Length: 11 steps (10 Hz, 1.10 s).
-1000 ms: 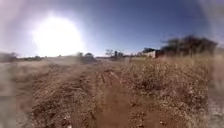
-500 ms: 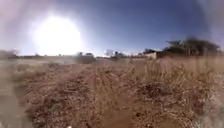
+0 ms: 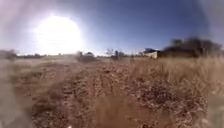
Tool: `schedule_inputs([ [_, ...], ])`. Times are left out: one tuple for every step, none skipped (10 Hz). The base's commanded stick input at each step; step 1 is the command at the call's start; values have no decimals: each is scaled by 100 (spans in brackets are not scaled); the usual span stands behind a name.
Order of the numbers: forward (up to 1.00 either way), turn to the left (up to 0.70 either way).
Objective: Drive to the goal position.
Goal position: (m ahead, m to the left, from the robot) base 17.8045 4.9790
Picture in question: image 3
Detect white building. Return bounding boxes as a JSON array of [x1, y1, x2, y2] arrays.
[[144, 50, 159, 60]]

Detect dark bush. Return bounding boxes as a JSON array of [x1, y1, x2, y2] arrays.
[[0, 49, 18, 61]]

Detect dry yellow grass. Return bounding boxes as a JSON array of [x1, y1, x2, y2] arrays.
[[126, 55, 224, 111], [0, 57, 79, 91]]

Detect red-brown dirt track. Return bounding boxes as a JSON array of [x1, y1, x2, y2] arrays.
[[13, 59, 208, 128]]

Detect group of dark trees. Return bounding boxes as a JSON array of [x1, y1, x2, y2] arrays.
[[159, 36, 224, 59]]

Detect small dark tree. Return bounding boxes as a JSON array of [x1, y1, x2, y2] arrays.
[[111, 49, 126, 61]]

